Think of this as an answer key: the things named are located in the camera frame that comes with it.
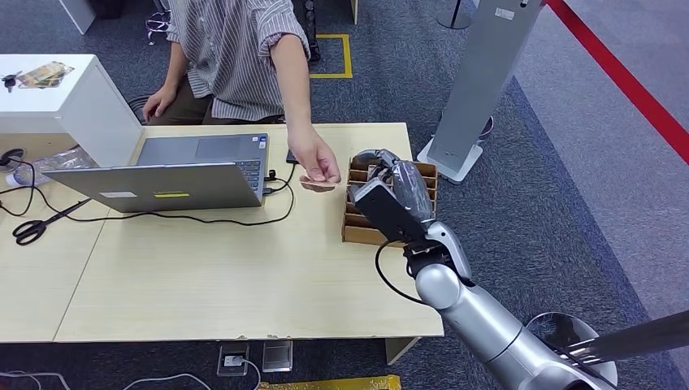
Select clear plastic bag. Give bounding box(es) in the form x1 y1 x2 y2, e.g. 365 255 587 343
5 146 98 189

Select floor power socket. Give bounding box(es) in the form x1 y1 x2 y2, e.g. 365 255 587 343
216 344 250 378

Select metal floor plate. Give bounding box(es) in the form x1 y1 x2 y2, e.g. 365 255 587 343
262 340 293 374

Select person's right hand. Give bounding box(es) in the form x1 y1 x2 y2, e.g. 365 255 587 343
142 84 179 123

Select white round base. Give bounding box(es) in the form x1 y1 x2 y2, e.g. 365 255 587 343
524 312 618 388

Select dark metal rod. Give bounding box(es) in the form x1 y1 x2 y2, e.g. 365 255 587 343
544 310 689 372

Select white floor cable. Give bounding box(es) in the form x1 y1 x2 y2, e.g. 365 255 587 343
122 373 212 390

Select person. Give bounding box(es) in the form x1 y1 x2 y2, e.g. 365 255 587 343
142 0 342 185

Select grey floor cable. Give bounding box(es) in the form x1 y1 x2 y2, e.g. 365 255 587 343
0 370 72 390

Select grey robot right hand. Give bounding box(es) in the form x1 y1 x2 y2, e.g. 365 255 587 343
349 149 436 225

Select round stanchion base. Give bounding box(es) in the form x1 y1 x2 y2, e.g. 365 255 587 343
436 0 475 31

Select yellow flat object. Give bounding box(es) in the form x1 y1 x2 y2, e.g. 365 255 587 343
258 375 402 390

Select black robot wrist cable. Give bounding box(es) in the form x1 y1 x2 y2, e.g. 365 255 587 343
374 239 427 306

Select cardboard slotted card holder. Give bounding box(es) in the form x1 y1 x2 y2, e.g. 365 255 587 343
342 156 439 248

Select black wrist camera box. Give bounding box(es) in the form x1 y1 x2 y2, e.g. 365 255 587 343
348 180 427 245

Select red barrier belt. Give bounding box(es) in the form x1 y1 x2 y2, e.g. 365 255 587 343
544 0 689 165

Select white cabinet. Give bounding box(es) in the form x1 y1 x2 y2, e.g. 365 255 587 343
0 54 145 169

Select black scissors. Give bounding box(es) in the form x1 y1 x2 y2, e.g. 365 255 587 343
11 197 93 247

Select wooden table leg panel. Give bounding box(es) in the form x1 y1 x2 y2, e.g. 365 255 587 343
385 336 421 366

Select grey laptop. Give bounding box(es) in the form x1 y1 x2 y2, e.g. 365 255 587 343
42 133 269 215

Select white furniture block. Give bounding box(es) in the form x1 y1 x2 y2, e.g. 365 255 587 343
58 0 98 36

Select long black cable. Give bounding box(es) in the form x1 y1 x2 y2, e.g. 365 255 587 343
0 156 296 228

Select white power cable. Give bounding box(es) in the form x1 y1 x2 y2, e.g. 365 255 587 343
236 357 262 390

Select short black drive cable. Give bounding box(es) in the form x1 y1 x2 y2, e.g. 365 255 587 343
263 162 297 195

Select grey kiosk stand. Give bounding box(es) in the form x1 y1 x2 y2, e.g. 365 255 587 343
415 0 544 185

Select stack of gold cards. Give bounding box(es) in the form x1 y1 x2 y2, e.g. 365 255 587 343
17 62 76 90

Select black rack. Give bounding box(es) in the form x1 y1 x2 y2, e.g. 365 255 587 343
301 0 323 63

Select person's left hand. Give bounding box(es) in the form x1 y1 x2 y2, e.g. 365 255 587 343
286 126 342 185

